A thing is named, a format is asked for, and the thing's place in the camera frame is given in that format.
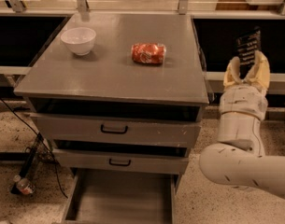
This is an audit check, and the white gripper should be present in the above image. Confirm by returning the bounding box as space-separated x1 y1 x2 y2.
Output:
220 50 270 120

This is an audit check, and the black rxbar chocolate bar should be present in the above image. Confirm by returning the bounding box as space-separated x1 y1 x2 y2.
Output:
235 27 261 78

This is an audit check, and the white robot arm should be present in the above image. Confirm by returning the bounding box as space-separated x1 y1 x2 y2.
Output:
199 50 285 199

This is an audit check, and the grey top drawer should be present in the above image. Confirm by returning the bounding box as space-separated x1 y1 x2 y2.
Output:
31 113 201 147

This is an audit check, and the grey drawer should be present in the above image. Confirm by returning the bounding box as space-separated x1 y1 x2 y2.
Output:
53 140 189 175
31 113 201 147
53 169 175 224

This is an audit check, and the grey drawer cabinet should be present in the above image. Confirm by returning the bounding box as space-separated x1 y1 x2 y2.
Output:
13 12 210 179

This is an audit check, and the grey bottom drawer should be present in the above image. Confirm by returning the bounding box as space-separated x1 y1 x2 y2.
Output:
53 169 175 224

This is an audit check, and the grey middle drawer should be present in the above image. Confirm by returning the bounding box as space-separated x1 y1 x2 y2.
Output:
53 140 189 175

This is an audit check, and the right black bin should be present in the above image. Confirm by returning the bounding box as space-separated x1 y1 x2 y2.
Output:
193 19 285 74

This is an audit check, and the black bin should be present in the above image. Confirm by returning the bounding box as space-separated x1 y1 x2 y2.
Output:
193 19 285 74
0 16 68 67

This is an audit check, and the crushed red soda can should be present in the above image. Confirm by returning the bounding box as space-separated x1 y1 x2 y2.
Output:
131 43 166 64

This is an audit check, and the white bowl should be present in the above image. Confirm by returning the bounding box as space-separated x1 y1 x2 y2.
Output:
61 27 96 56

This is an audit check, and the black floor stand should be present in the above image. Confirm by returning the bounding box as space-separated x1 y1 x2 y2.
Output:
10 134 43 195

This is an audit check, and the left black bin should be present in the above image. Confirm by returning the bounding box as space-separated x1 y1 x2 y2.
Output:
0 16 68 67

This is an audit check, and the plastic water bottle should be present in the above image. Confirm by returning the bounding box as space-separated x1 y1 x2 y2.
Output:
13 175 35 195

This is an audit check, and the black cable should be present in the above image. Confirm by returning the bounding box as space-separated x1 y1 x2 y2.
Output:
0 96 69 200

